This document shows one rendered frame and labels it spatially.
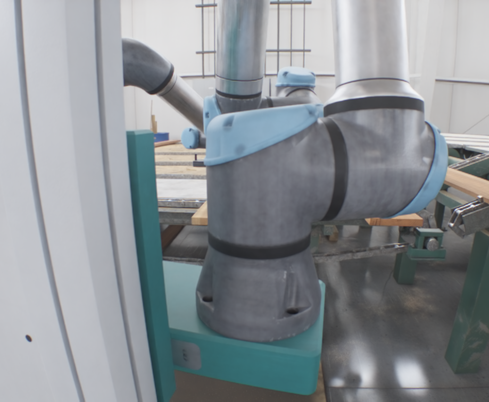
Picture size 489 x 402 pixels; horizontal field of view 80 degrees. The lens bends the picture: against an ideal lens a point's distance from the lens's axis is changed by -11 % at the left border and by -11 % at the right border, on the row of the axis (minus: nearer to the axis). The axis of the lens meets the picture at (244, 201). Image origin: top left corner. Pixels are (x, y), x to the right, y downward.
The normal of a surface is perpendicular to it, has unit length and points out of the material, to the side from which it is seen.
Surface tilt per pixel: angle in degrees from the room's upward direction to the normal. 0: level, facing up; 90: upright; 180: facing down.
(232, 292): 73
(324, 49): 91
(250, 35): 111
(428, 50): 99
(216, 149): 87
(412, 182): 95
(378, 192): 105
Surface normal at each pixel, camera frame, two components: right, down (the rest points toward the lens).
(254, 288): -0.07, -0.04
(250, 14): 0.27, 0.58
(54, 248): -0.25, 0.25
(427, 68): -0.11, 0.40
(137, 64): 0.26, 0.33
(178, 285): 0.00, -0.97
